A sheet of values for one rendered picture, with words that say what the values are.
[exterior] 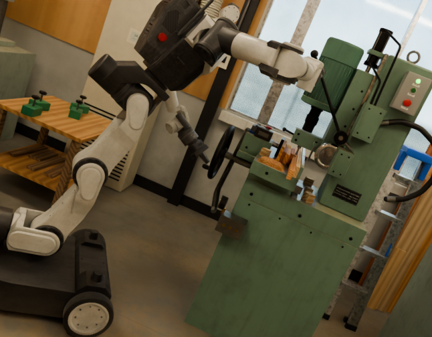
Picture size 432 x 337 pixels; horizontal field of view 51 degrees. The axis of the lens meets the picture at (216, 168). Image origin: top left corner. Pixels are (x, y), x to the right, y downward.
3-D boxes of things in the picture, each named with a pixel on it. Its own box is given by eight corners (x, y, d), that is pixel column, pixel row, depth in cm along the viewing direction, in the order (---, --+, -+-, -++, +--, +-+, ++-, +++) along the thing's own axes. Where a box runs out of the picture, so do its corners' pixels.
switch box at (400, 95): (388, 106, 193) (406, 71, 189) (410, 115, 192) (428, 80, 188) (390, 107, 188) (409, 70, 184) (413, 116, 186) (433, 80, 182)
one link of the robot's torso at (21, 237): (2, 252, 181) (11, 224, 177) (9, 228, 198) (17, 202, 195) (55, 261, 189) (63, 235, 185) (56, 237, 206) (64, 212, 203)
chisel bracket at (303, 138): (289, 142, 219) (296, 126, 217) (315, 154, 218) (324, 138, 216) (289, 144, 212) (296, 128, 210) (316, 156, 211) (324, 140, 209)
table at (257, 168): (247, 144, 253) (251, 134, 251) (297, 166, 249) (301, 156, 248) (227, 163, 195) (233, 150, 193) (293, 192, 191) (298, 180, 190)
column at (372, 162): (317, 191, 229) (382, 57, 211) (358, 209, 227) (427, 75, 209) (317, 202, 208) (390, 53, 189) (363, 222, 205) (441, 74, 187)
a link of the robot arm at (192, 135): (201, 153, 241) (188, 135, 241) (212, 144, 235) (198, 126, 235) (188, 162, 232) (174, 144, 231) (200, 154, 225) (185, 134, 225)
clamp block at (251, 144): (243, 145, 230) (249, 129, 228) (267, 156, 229) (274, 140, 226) (238, 149, 216) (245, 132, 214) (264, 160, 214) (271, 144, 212)
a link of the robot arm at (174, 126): (175, 144, 233) (162, 126, 233) (190, 134, 239) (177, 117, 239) (183, 136, 224) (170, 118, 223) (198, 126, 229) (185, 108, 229)
